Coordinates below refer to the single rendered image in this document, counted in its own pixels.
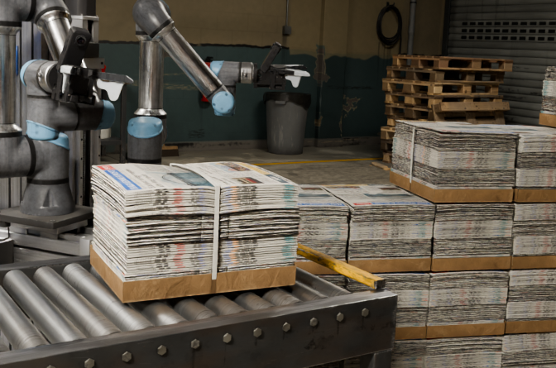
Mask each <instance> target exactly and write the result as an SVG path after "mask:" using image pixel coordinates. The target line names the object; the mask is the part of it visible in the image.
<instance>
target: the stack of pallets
mask: <svg viewBox="0 0 556 368"><path fill-rule="evenodd" d="M392 58H393V65H392V66H386V69H387V76H386V77H387V79H382V82H383V83H382V90H385V95H386V100H385V105H386V112H385V114H386V115H387V118H388V120H387V125H386V127H381V148H380V151H383V161H382V162H385V163H391V162H392V159H391V158H393V157H392V153H394V152H392V151H393V149H392V148H391V147H392V146H393V144H392V143H393V139H394V138H392V137H394V135H395V126H396V123H399V122H396V121H395V120H406V121H430V122H435V120H434V117H433V114H432V108H431V104H436V103H448V102H458V99H459V98H460V102H481V98H489V102H502V99H503V95H498V87H499V84H503V83H504V82H503V79H504V75H505V71H507V72H512V65H513V60H502V59H483V58H466V57H447V56H428V55H393V57H392ZM407 59H411V65H406V60H407ZM491 62H492V63H499V66H498V69H492V68H491ZM401 71H406V77H401V76H400V72H401ZM459 74H462V75H461V79H459ZM483 74H490V75H491V77H490V81H482V75H483ZM396 84H403V88H396ZM425 86H428V88H425ZM452 86H458V89H457V90H452ZM476 86H485V93H476ZM399 96H404V97H405V101H398V97H399ZM399 108H404V109H405V112H399Z"/></svg>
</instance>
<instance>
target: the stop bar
mask: <svg viewBox="0 0 556 368"><path fill-rule="evenodd" d="M297 243H298V242H297ZM297 246H298V247H297V249H296V250H297V253H296V254H297V255H299V256H303V257H304V258H306V259H308V260H311V261H313V262H315V263H318V264H320V265H322V266H325V267H327V268H329V269H330V270H334V271H336V272H338V273H340V274H342V275H345V276H347V277H349V278H351V279H353V280H356V281H358V282H360V283H362V284H365V285H367V286H369V287H372V288H373V289H384V288H385V287H386V280H384V279H382V278H380V277H378V276H376V275H373V274H371V273H368V272H366V271H364V270H361V269H358V268H357V267H355V266H352V265H349V264H347V263H345V262H342V261H340V260H337V259H335V258H333V257H331V256H327V255H325V254H324V253H321V252H319V251H316V250H314V249H312V248H309V247H307V246H304V245H302V244H299V243H298V245H297Z"/></svg>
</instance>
